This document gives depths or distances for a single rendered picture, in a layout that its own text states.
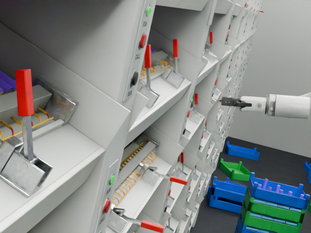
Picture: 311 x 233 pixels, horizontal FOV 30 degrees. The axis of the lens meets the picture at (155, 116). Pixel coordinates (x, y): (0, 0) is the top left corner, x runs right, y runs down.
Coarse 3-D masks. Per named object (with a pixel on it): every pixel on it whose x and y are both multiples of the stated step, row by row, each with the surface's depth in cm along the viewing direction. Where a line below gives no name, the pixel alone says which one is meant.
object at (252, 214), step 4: (252, 212) 313; (256, 216) 311; (260, 216) 311; (264, 216) 311; (268, 216) 313; (272, 220) 311; (276, 220) 311; (280, 220) 311; (284, 220) 312; (288, 224) 311; (292, 224) 311; (296, 224) 311
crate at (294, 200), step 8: (248, 184) 326; (256, 184) 307; (272, 184) 327; (280, 184) 326; (256, 192) 308; (264, 192) 308; (272, 192) 307; (288, 192) 327; (296, 192) 327; (272, 200) 308; (280, 200) 308; (288, 200) 308; (296, 200) 307; (304, 200) 307; (304, 208) 308
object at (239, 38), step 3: (237, 33) 333; (237, 36) 333; (240, 36) 333; (243, 36) 332; (237, 39) 274; (240, 39) 333; (240, 42) 333; (237, 45) 314; (234, 48) 275; (234, 51) 315
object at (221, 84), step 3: (219, 78) 269; (219, 81) 269; (222, 81) 269; (219, 84) 269; (222, 84) 269; (225, 84) 269; (219, 87) 269; (222, 87) 269; (219, 90) 270; (222, 90) 269; (219, 93) 263; (213, 96) 248; (216, 96) 252; (213, 99) 210; (213, 102) 210
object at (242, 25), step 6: (246, 18) 331; (240, 24) 332; (240, 30) 332; (234, 54) 335; (234, 60) 336; (234, 66) 336; (228, 84) 339; (228, 90) 339; (222, 96) 340; (222, 114) 342; (216, 126) 344; (216, 132) 345; (210, 156) 348; (210, 162) 348; (204, 186) 352; (198, 210) 356
